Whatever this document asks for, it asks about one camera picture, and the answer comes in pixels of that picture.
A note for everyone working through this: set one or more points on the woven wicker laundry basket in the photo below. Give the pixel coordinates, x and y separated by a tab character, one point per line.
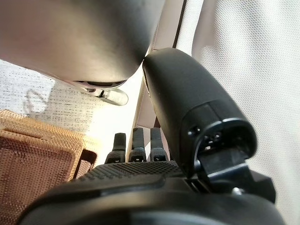
35	154

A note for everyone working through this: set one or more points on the bed with beige cover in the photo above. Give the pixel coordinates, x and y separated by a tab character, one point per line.
257	70

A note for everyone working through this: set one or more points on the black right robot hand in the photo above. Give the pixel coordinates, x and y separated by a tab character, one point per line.
199	93

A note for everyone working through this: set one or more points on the grey patterned rug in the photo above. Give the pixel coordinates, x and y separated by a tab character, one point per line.
65	105

